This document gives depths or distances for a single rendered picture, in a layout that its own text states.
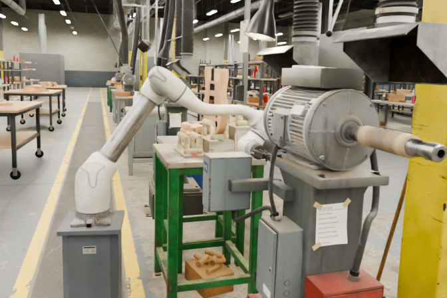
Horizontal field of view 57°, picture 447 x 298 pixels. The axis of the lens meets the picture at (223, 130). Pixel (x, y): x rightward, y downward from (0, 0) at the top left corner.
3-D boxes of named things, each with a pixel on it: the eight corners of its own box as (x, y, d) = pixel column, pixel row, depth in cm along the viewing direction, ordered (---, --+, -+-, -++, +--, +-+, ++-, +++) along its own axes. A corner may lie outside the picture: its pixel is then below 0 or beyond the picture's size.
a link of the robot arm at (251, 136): (239, 151, 213) (254, 130, 214) (230, 146, 228) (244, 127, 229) (254, 162, 217) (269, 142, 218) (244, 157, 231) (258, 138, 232)
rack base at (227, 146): (235, 155, 246) (235, 140, 245) (208, 157, 240) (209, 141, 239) (219, 148, 271) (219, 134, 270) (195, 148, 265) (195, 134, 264)
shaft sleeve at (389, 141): (414, 161, 100) (424, 140, 100) (398, 152, 98) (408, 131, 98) (368, 148, 117) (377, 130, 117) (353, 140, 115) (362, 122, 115)
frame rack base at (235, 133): (257, 154, 251) (258, 126, 249) (234, 155, 246) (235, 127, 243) (239, 147, 276) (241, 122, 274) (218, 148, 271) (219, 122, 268)
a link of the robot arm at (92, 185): (74, 215, 187) (73, 167, 184) (75, 203, 204) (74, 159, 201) (111, 212, 192) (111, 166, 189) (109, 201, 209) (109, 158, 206)
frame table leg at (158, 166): (162, 276, 288) (163, 149, 276) (154, 277, 286) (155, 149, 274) (161, 272, 293) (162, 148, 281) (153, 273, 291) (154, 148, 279)
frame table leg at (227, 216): (230, 268, 302) (234, 148, 290) (223, 269, 301) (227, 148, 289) (228, 265, 308) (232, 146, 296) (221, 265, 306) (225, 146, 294)
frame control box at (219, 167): (279, 238, 140) (283, 163, 137) (219, 244, 134) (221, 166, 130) (253, 214, 163) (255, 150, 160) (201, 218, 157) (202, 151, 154)
